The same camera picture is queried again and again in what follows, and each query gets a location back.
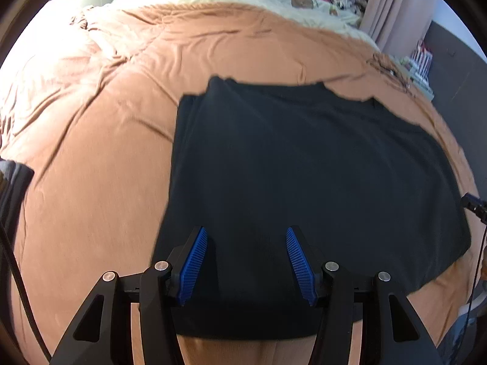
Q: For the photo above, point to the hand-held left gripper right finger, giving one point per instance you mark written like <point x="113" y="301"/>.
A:
<point x="300" y="266"/>

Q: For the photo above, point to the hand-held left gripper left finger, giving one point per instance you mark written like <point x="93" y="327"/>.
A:
<point x="192" y="266"/>

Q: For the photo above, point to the black sweatshirt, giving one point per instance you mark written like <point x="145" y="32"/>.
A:
<point x="304" y="167"/>

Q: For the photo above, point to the blue denim cloth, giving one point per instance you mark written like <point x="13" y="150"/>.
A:
<point x="462" y="334"/>

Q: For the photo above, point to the orange bed blanket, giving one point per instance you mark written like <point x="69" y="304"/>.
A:
<point x="106" y="121"/>

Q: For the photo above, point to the dark grey cloth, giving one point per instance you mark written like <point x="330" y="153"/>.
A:
<point x="13" y="194"/>

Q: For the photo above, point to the pink curtain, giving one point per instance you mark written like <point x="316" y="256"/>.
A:
<point x="395" y="3"/>

